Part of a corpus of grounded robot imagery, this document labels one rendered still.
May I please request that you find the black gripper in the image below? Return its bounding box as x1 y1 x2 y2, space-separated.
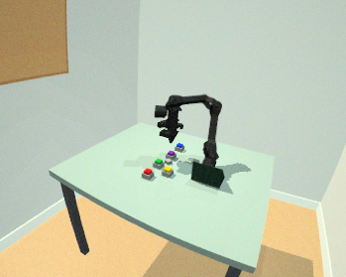
160 118 183 143

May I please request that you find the yellow button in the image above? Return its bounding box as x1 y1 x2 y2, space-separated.
162 167 173 178

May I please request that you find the blue button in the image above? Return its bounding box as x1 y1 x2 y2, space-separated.
174 143 184 152

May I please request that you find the red button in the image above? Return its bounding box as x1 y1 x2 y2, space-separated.
142 168 154 181

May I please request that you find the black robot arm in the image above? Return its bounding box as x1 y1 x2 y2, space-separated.
155 94 222 167

